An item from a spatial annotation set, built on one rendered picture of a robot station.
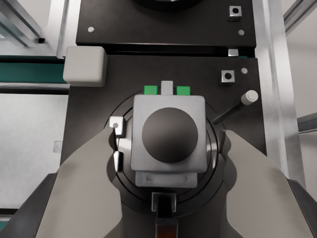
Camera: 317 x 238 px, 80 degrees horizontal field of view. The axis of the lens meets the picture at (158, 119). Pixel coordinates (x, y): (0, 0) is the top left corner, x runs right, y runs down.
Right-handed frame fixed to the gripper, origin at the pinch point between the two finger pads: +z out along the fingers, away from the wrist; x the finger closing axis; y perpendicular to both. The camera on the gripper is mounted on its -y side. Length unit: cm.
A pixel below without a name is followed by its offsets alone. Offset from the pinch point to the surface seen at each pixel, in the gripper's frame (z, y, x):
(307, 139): 17.7, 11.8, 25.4
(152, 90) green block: 4.9, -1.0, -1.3
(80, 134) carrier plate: 8.3, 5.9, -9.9
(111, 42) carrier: 16.2, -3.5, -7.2
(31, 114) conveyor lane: 14.7, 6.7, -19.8
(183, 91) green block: 4.9, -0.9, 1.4
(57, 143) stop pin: 7.9, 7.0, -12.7
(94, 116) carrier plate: 9.7, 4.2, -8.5
